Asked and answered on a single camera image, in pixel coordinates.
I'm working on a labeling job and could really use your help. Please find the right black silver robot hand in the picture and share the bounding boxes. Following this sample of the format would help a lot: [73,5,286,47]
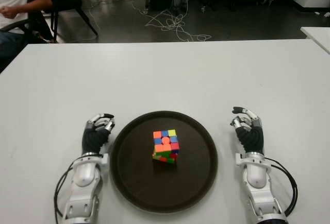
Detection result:
[230,106,265,154]

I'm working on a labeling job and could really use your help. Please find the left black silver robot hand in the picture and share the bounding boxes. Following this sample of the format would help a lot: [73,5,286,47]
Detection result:
[81,113,116,154]

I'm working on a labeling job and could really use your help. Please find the multicoloured Rubik's cube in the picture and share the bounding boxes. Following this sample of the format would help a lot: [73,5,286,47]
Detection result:
[152,129,180,165]

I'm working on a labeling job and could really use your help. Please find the dark brown round plate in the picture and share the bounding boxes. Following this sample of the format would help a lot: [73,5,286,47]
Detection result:
[109,110,219,213]

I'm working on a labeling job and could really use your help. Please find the white side table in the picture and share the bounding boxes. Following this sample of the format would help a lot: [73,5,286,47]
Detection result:
[300,26,330,55]

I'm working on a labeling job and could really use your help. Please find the black office chair with armrest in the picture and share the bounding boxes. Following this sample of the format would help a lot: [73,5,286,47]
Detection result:
[0,15,56,44]

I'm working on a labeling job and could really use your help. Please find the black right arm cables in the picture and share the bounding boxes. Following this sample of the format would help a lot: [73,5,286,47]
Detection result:
[264,157,299,216]

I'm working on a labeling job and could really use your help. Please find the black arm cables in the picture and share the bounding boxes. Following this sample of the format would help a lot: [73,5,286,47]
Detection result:
[54,164,75,221]
[264,157,299,216]

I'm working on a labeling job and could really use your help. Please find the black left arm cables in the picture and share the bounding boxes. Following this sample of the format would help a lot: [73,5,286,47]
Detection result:
[54,164,75,221]

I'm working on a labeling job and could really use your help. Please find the tangled white floor cable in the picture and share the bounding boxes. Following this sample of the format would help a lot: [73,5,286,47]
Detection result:
[131,2,212,42]

